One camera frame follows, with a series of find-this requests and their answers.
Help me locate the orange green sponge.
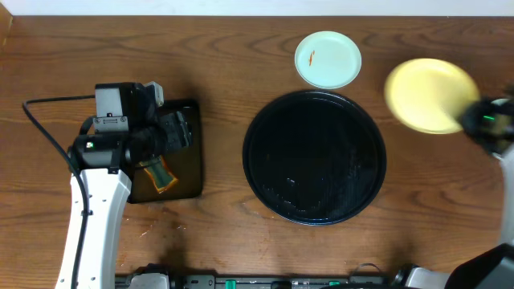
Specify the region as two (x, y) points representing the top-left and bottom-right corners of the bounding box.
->
(137, 156), (179, 193)

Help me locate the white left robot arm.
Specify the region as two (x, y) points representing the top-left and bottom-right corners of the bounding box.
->
(56, 106), (202, 288)

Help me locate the yellow plate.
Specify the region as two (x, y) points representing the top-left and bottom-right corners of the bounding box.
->
(384, 59), (480, 134)

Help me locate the rectangular black water tray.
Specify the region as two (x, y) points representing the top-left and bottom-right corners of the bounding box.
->
(128, 100), (204, 204)

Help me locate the pale green plate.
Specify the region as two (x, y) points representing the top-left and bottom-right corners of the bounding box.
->
(294, 31), (362, 89)

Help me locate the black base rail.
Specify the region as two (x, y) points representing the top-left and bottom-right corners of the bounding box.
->
(114, 273), (398, 289)

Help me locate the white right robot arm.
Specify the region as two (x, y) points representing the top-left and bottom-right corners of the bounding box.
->
(394, 98), (513, 288)

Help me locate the round black tray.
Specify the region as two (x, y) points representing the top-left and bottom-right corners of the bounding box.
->
(242, 90), (387, 226)

